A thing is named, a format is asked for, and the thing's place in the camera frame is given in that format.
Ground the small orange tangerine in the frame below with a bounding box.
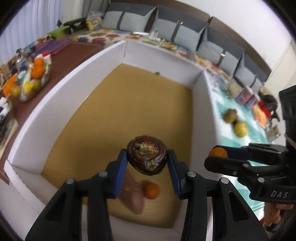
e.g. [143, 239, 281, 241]
[209, 147, 229, 158]
[142, 182, 161, 200]

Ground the grey cushion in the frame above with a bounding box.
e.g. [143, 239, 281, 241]
[197, 26, 245, 76]
[102, 2, 156, 32]
[151, 5, 207, 52]
[233, 53, 269, 93]

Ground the person right hand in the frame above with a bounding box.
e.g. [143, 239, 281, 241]
[264, 202, 295, 236]

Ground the dark red mangosteen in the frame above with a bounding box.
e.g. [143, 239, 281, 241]
[126, 136, 167, 176]

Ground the grey cushion far left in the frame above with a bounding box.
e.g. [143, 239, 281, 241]
[102, 2, 156, 32]

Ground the brown green kiwi fruit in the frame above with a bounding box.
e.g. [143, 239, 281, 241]
[223, 109, 238, 123]

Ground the green plaid tablecloth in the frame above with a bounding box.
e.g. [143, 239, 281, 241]
[208, 71, 271, 223]

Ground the white cardboard box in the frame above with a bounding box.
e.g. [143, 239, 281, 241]
[4, 41, 218, 238]

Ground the brown sweet potato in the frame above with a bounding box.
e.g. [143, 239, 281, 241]
[119, 171, 144, 214]

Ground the bag of assorted fruits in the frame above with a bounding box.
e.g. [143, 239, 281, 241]
[1, 49, 52, 102]

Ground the yellow pear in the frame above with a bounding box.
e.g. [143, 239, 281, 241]
[234, 121, 248, 138]

